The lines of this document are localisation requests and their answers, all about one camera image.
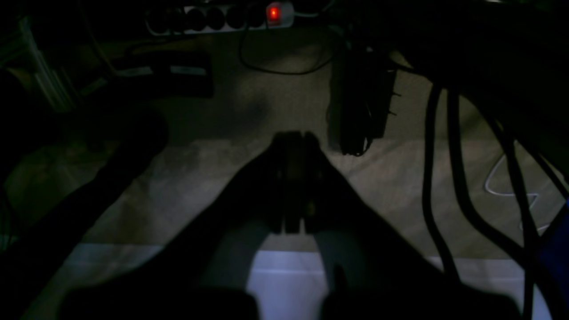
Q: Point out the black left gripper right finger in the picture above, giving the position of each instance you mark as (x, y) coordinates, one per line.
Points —
(374, 273)

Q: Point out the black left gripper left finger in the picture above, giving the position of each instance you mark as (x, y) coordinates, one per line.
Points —
(202, 272)

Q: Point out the black power adapter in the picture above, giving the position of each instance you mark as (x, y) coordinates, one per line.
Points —
(361, 91)

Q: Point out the black flat box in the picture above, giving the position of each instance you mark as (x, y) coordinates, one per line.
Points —
(164, 73)

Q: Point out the white power strip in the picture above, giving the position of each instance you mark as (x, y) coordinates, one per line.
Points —
(197, 17)

